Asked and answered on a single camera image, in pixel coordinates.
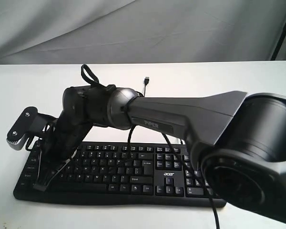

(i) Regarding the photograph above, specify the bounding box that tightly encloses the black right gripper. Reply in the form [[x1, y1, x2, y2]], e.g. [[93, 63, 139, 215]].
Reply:
[[33, 112, 92, 191]]

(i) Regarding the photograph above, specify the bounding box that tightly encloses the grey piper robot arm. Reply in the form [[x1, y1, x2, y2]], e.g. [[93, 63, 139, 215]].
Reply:
[[34, 84, 286, 223]]

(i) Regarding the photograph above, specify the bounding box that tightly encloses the black acer keyboard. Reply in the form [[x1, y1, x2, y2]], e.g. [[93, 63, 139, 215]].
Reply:
[[13, 142, 213, 207]]

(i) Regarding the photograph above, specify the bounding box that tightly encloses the grey backdrop cloth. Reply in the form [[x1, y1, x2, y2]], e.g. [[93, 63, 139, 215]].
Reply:
[[0, 0, 286, 64]]

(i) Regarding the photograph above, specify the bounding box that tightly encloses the black stand pole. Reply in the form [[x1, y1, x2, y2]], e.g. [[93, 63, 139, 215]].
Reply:
[[270, 22, 286, 61]]

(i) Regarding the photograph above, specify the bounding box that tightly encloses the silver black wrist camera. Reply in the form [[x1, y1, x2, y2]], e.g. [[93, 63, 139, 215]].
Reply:
[[6, 106, 56, 151]]

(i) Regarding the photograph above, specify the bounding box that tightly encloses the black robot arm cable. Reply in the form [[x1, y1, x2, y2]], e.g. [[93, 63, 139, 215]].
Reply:
[[120, 124, 221, 229]]

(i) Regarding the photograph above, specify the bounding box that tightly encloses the black USB cable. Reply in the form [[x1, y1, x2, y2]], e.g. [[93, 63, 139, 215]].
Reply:
[[143, 76, 150, 97]]

